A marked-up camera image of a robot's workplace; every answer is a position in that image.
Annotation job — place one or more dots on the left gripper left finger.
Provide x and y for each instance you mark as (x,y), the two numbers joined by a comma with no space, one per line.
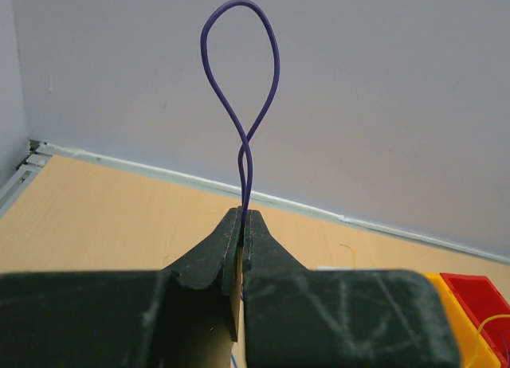
(183,315)

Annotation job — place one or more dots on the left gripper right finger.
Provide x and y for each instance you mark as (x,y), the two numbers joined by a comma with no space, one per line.
(299,317)

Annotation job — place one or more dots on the white plastic bin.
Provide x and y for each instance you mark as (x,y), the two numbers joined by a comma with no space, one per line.
(334,268)

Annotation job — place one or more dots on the yellow plastic bin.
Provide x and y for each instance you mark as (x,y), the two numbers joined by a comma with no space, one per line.
(464,330)

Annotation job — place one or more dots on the red plastic bin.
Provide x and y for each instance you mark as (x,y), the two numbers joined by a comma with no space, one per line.
(480,299)

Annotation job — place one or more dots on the aluminium left rail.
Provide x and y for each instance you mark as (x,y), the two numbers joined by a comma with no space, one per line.
(25,173)

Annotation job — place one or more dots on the aluminium rail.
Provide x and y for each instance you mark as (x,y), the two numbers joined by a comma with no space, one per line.
(25,173)
(49,150)

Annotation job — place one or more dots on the aluminium back rail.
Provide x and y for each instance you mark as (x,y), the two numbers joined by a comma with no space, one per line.
(49,150)

